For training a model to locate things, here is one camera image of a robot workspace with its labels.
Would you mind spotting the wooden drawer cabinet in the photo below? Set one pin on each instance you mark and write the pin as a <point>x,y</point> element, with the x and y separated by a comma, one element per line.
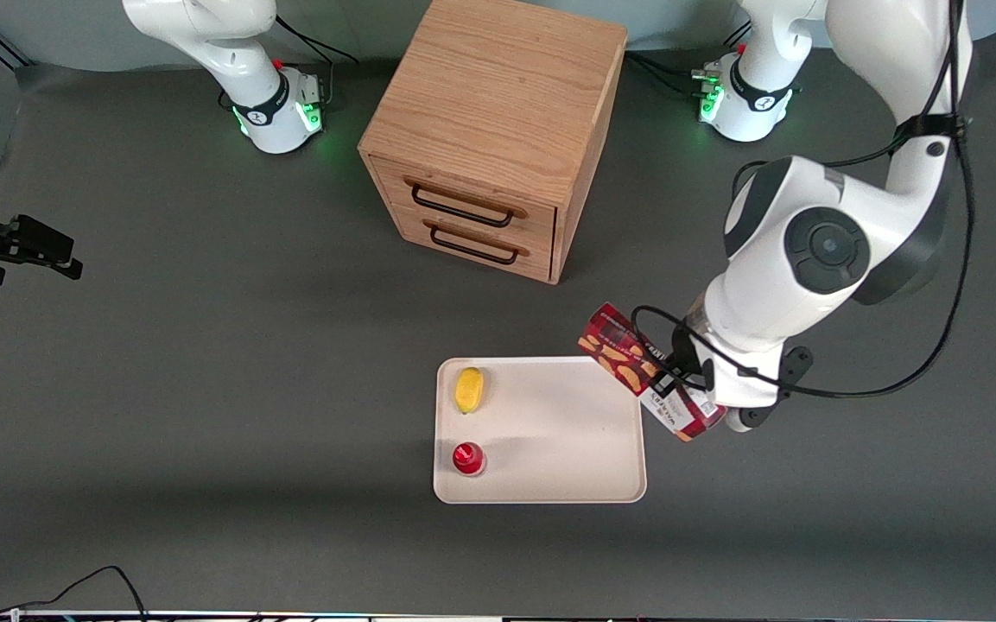
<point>498,95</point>

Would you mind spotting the wooden drawer front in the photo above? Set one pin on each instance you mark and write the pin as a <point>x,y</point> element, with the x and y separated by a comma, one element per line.
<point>536,259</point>
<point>532,220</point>

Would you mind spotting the red cookie box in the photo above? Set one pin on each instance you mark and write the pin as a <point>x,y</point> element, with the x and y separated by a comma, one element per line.
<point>627,354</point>

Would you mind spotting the yellow mango toy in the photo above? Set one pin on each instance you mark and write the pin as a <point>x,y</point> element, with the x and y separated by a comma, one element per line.
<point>468,390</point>

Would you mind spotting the beige plastic tray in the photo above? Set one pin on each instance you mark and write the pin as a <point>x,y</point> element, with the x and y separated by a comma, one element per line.
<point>549,441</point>

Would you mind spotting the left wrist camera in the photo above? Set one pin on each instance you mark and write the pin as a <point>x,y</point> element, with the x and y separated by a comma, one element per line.
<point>796,363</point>

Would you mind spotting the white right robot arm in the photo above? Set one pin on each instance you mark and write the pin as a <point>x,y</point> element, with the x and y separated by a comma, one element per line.
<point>238,52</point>

